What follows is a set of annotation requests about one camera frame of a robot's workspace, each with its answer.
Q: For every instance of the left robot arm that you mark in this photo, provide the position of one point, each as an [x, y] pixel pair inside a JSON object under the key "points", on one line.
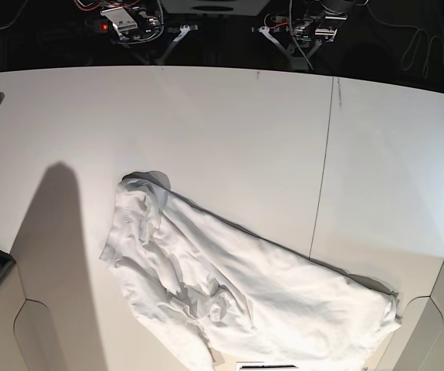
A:
{"points": [[306, 25]]}

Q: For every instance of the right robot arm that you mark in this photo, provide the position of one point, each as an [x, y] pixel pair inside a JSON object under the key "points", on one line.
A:
{"points": [[141, 27]]}

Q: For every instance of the white t-shirt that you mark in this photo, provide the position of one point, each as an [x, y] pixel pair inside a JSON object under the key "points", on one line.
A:
{"points": [[200, 284]]}

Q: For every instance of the white device at top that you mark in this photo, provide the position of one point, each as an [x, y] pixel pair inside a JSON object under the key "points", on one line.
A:
{"points": [[225, 7]]}

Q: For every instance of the power strip with red light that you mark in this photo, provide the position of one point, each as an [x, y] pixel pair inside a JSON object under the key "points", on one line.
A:
{"points": [[98, 26]]}

